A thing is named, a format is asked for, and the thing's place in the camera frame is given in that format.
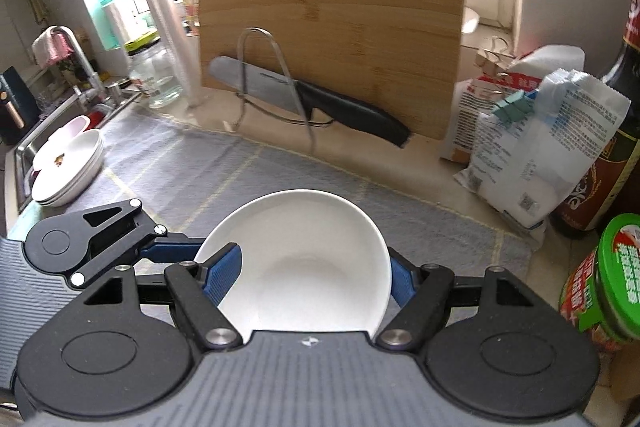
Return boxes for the steel sink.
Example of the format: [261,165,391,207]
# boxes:
[12,84,146,212]

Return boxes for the black handled kitchen knife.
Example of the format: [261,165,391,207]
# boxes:
[207,56,414,150]

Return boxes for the metal faucet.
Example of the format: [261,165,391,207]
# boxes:
[32,26,117,108]

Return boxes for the white floral bowl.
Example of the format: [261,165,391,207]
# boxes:
[192,189,393,342]

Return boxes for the metal soap dispenser pump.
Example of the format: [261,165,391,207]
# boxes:
[102,77,132,104]

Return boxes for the red basin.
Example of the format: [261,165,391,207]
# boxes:
[85,103,115,128]

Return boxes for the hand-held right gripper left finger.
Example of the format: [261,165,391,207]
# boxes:
[82,243,248,351]

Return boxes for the white and red bag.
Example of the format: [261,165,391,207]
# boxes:
[440,46,586,168]

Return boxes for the glass jar with yellow-green lid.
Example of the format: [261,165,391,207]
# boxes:
[125,34,185,110]

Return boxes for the pink cloth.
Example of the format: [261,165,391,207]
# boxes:
[31,31,76,68]

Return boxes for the tall plastic wrap roll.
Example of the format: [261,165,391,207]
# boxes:
[133,0,210,108]

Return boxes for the white bag with blue text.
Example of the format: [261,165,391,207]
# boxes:
[454,69,632,254]

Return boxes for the green dish soap bottle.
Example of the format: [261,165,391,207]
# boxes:
[90,0,128,52]

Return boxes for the dark sauce bottle red label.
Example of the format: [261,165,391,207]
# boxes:
[549,0,640,239]

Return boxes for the black appliance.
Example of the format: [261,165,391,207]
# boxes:
[0,67,40,146]

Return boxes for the short plastic wrap roll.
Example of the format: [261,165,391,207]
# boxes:
[102,2,135,54]

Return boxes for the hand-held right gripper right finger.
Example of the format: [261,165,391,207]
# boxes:
[374,249,536,351]

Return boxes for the white floral plate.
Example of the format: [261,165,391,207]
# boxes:
[31,129,103,190]
[34,142,106,202]
[37,152,107,208]

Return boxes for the green lidded jar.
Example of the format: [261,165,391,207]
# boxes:
[559,213,640,354]

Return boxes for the metal wire rack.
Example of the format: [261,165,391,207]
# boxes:
[231,27,337,156]

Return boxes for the metal binder clips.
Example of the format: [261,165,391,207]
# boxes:
[475,34,518,80]

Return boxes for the wooden cutting board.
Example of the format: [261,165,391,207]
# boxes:
[197,0,468,142]

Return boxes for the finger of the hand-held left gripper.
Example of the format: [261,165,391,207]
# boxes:
[70,199,203,289]

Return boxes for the grey and teal printed mat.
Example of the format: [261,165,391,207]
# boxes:
[7,107,535,308]

